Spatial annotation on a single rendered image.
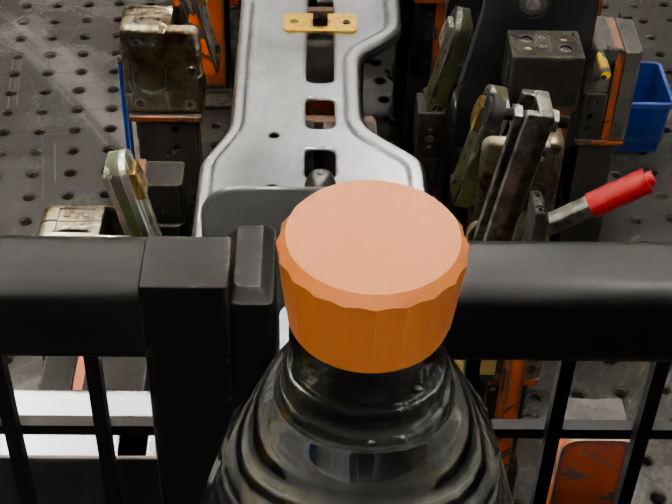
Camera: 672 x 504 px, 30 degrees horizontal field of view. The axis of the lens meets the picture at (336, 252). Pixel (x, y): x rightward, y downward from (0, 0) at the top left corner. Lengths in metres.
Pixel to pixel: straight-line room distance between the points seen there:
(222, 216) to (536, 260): 0.38
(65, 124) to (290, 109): 0.59
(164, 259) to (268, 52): 1.12
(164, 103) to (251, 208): 0.76
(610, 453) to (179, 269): 0.49
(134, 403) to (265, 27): 0.58
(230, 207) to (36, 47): 1.37
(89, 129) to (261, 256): 1.52
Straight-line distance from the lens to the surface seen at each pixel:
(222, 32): 1.82
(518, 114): 0.97
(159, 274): 0.30
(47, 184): 1.74
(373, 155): 1.26
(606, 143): 1.39
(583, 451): 0.76
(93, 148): 1.79
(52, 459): 0.40
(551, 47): 1.23
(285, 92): 1.35
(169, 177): 1.25
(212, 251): 0.31
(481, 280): 0.31
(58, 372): 1.08
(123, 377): 1.07
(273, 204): 0.68
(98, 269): 0.32
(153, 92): 1.43
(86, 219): 1.13
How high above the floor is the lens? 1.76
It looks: 41 degrees down
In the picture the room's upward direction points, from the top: 2 degrees clockwise
